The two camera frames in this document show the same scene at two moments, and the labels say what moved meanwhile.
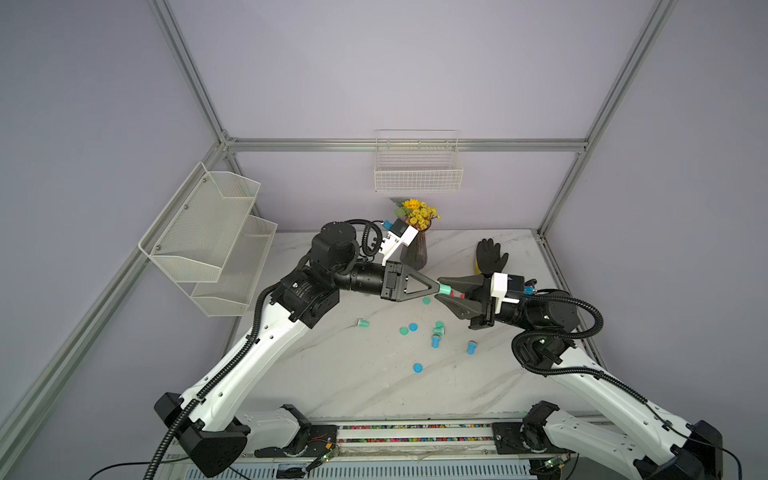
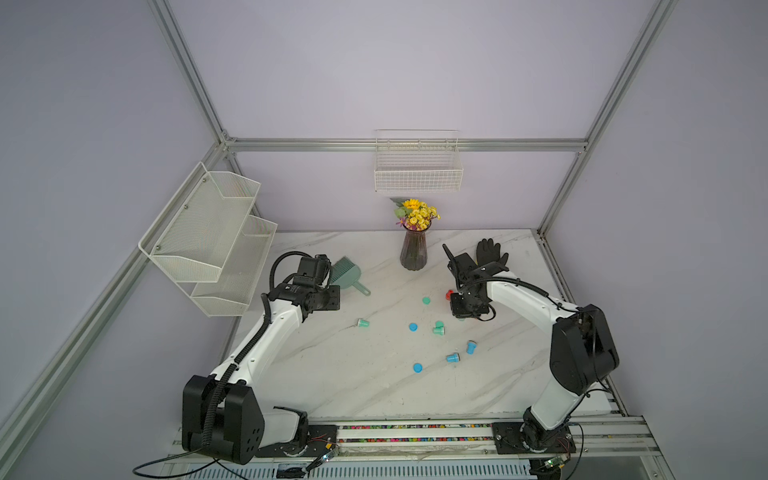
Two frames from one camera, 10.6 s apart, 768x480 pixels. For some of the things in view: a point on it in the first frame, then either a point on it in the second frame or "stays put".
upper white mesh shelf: x=193 y=236 stays put
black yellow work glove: x=488 y=259 stays put
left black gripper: x=399 y=274 to x=334 y=303
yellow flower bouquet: x=415 y=213 stays put
